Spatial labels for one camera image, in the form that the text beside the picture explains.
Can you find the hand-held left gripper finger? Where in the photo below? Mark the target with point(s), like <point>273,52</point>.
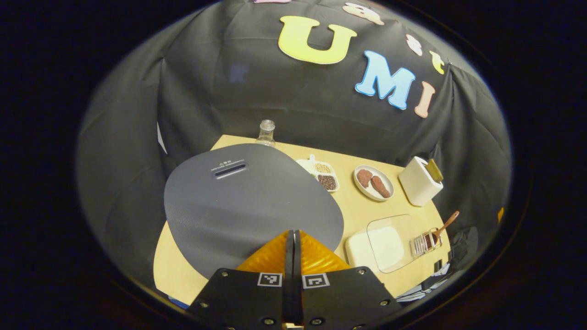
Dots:
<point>289,275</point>
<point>297,275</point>

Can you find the black silver rice cooker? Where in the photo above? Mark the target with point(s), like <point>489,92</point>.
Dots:
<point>247,206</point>

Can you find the clear square chopstick holder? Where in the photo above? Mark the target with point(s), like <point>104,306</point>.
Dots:
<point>419,245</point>

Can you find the brown wooden spoon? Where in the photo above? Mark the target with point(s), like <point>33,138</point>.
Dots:
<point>445,227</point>

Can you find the white divided bean dish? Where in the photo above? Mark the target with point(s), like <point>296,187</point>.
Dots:
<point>323,176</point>

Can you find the round white plate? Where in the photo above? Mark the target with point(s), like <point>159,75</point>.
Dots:
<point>367,192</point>

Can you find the clear plastic lid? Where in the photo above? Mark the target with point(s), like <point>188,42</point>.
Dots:
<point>394,224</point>

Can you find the red meat piece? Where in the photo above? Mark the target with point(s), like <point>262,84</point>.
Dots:
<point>364,178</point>
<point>380,187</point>

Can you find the white striped cloth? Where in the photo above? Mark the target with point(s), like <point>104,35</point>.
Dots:
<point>424,286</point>

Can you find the small black device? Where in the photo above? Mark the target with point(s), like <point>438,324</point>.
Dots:
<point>438,266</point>

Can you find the small clear glass bottle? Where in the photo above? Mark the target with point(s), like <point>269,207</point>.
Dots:
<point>266,135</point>

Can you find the white toaster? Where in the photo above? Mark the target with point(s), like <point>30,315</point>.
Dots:
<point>417,185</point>

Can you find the dark bag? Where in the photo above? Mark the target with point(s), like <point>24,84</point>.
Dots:
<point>464,247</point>

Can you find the brown toast slice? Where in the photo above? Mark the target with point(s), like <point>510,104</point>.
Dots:
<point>434,170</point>

